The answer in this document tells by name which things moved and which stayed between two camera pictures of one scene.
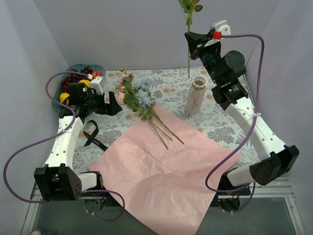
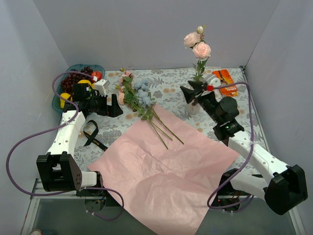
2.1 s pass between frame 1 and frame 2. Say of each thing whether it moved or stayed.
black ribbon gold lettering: stayed
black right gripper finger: moved
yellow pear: stayed
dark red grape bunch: stayed
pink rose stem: moved
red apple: stayed
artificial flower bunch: stayed
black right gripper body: moved
